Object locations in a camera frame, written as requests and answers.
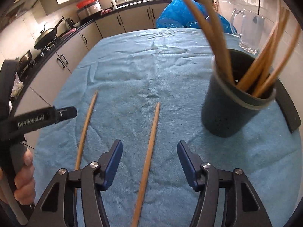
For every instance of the black wok with handle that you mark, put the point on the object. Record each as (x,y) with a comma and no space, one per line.
(46,36)

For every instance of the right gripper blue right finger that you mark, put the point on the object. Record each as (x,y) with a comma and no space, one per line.
(191,164)

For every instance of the silver range hood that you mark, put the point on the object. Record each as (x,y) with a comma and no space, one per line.
(16,10)

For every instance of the wooden chopstick pair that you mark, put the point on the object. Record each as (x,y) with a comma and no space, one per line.
(266,57)

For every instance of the blue plastic bag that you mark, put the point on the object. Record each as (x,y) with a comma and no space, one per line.
(177,15)

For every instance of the steel kettle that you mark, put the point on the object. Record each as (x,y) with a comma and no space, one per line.
(69,23)

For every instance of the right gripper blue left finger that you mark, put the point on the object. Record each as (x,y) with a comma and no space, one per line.
(109,163)

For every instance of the dark grey utensil holder cup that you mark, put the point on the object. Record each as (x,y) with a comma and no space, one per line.
(226,109)

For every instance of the clear glass beer mug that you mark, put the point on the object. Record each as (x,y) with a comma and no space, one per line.
(251,30)

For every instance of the person left hand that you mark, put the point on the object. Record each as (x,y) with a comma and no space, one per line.
(25,182)

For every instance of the small steel pot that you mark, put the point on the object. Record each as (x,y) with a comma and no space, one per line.
(24,61)

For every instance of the silver rice cooker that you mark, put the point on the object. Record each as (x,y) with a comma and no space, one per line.
(89,10)

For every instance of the wooden chopstick long dark tip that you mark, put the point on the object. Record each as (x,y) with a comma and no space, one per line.
(84,131)

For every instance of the blue terry table cloth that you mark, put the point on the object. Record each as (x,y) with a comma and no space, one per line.
(170,67)

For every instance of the wooden chopstick crossing diagonal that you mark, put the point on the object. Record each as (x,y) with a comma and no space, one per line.
(146,168)

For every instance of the wooden chopstick vertical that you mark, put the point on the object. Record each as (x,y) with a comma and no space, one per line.
(205,26)

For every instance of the red plastic basin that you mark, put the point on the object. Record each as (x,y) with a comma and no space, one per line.
(84,3)

